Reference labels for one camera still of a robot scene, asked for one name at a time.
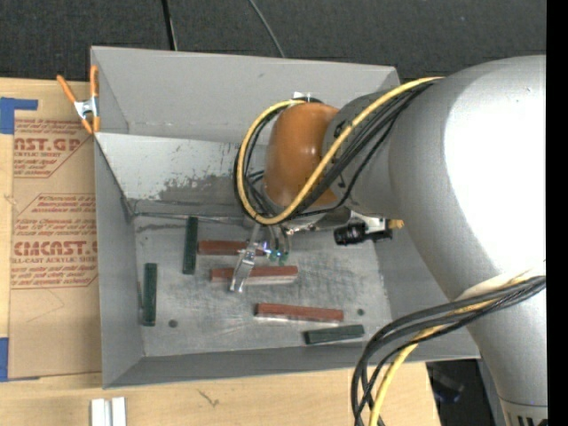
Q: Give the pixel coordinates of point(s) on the dark green flat block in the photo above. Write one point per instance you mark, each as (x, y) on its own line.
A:
(150, 295)
(191, 246)
(335, 334)

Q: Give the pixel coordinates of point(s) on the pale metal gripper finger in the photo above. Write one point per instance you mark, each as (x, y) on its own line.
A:
(234, 278)
(245, 273)

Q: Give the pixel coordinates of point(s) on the red-brown flat block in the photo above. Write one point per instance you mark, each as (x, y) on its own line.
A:
(299, 312)
(217, 247)
(273, 273)

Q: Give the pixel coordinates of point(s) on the brown cardboard board red print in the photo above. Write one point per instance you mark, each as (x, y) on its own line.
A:
(53, 309)

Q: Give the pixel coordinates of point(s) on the black cylinder on white bracket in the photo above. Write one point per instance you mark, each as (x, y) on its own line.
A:
(351, 234)

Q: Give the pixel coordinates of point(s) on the grey metal bin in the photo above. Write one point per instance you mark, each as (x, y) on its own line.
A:
(186, 180)

